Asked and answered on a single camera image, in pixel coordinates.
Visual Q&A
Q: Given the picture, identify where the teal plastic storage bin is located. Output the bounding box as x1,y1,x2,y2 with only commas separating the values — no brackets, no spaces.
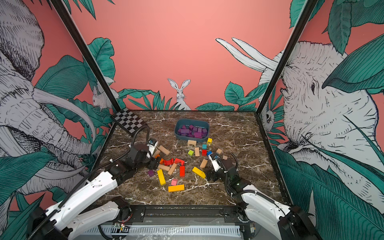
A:
174,119,210,143

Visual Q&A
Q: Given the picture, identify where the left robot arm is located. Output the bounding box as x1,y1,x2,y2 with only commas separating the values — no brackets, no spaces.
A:
26,125,159,240

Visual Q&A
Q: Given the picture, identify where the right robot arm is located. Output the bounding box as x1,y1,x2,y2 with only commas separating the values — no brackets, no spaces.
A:
206,153,322,240

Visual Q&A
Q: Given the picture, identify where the purple front cube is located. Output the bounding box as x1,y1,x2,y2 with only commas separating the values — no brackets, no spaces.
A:
148,170,155,177

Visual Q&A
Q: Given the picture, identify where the natural wood front plank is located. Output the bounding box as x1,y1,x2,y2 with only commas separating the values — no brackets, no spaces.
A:
158,164,171,172

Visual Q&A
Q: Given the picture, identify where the red curved brick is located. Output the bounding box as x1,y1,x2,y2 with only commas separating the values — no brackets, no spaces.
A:
164,159,174,166

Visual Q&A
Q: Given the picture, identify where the natural wood upright plank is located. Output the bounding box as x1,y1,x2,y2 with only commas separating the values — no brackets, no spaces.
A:
153,150,161,158

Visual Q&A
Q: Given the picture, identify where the long natural wood brick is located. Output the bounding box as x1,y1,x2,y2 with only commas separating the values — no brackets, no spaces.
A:
158,146,170,156

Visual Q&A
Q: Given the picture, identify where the natural wood block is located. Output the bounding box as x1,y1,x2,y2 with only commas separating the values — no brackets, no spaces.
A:
200,159,208,169

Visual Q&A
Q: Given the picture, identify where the red arch brick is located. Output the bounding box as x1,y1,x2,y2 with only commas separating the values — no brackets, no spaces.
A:
174,158,185,166

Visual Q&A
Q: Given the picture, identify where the yellow tilted long brick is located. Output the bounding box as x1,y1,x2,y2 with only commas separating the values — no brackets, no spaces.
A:
192,167,206,179

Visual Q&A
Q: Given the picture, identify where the pink small brick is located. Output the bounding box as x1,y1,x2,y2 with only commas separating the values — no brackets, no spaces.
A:
171,179,178,186

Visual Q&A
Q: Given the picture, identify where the red rectangular brick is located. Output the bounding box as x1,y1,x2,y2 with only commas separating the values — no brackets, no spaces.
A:
180,166,185,178

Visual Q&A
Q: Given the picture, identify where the natural wood plank brick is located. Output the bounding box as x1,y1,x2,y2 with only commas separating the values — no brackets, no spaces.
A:
195,147,200,157

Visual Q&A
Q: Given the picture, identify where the orange long flat brick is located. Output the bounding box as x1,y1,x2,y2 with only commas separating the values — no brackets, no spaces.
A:
168,185,185,193

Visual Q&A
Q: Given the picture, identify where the natural wood arch brick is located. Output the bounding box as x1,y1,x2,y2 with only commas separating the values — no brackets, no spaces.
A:
188,140,197,147

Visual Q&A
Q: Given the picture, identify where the purple long brick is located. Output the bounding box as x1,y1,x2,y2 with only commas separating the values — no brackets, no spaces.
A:
179,129,191,135

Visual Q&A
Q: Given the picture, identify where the black white chessboard box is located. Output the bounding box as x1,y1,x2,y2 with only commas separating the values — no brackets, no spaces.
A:
112,108,147,137

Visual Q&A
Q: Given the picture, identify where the black frame post left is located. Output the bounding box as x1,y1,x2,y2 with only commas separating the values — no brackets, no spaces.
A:
49,0,122,112

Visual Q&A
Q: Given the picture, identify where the black frame post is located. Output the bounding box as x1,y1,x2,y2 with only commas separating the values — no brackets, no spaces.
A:
255,0,319,115
49,0,122,112

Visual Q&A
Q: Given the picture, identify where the black frame post right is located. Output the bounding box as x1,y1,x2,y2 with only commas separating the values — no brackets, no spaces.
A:
255,0,319,115

